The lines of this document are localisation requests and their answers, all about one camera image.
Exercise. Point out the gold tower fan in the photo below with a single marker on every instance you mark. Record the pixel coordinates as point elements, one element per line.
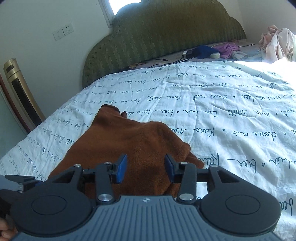
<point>22,96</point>

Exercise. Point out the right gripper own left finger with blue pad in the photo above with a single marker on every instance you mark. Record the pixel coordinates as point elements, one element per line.
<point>106,175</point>

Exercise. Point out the white wall socket pair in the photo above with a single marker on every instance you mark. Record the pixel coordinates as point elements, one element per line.
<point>62,32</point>

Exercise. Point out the pink white clothes pile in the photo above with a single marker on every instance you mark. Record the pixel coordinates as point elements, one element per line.
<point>277,44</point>

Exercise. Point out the person's left hand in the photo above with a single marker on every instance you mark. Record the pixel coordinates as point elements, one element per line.
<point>7,229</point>

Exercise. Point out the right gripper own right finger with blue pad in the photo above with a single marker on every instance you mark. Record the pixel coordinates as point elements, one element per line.
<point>185,174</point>

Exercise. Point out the dark blue cloth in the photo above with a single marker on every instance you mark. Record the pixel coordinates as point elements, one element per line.
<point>202,52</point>

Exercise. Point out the black charger with cable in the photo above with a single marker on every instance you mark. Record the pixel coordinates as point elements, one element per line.
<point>160,61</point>

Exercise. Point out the green padded headboard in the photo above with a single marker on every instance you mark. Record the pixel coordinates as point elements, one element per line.
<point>152,29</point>

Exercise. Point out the white quilt with script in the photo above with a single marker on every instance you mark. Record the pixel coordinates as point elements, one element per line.
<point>239,115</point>

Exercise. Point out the window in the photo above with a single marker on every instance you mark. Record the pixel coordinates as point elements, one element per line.
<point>110,8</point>

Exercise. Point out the brown knit sweater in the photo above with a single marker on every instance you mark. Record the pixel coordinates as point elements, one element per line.
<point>112,134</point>

